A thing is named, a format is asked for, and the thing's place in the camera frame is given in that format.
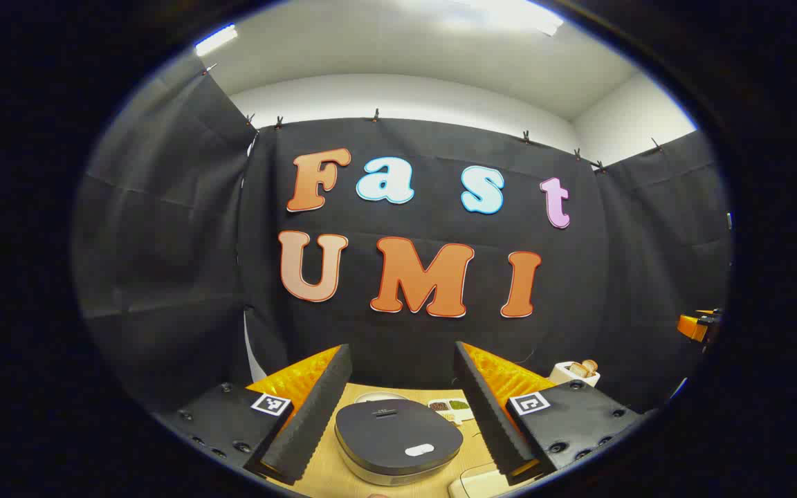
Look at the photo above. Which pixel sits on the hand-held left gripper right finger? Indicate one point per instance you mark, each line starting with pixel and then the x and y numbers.
pixel 488 415

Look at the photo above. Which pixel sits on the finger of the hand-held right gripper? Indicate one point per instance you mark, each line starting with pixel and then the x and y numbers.
pixel 690 327

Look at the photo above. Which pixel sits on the black silver rice cooker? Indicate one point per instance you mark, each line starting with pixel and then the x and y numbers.
pixel 391 432

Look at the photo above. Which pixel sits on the white divided bean dish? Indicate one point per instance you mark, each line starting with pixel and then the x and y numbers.
pixel 450 409

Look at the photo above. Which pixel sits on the white toaster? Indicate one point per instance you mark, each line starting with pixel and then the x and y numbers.
pixel 561 373

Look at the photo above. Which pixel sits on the toasted bread slice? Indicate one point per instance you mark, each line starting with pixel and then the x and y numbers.
pixel 578 371
pixel 590 365

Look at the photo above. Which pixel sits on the ceiling light panel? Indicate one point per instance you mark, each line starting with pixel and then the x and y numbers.
pixel 216 39

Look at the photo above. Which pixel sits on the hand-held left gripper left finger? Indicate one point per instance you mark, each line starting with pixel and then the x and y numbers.
pixel 315 415

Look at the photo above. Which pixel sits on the row of black backdrop clips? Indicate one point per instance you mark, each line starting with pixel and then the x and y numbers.
pixel 375 114

